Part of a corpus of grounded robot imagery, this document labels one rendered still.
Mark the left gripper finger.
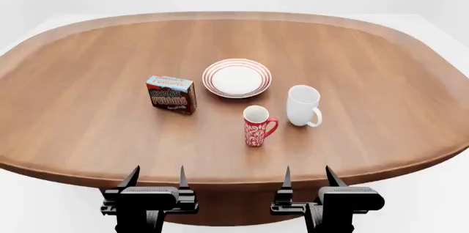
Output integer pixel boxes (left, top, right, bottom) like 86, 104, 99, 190
177, 165, 196, 204
103, 165, 141, 205

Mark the red patterned mug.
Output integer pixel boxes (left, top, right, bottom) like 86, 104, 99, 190
243, 105, 279, 147

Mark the white plate with red rings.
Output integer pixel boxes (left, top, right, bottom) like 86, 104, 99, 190
202, 58, 273, 99

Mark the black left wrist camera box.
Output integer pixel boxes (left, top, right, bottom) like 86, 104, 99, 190
118, 185, 180, 212

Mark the white ceramic mug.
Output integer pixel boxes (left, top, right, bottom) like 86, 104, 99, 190
286, 84, 323, 128

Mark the chocolate pudding box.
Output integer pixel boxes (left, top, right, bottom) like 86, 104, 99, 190
145, 75, 198, 116

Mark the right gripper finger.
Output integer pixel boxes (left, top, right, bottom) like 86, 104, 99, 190
274, 165, 295, 204
325, 165, 348, 189

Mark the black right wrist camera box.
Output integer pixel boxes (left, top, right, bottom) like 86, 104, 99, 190
317, 185, 386, 212

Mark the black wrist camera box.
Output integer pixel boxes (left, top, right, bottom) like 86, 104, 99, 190
317, 185, 386, 212
118, 185, 180, 212

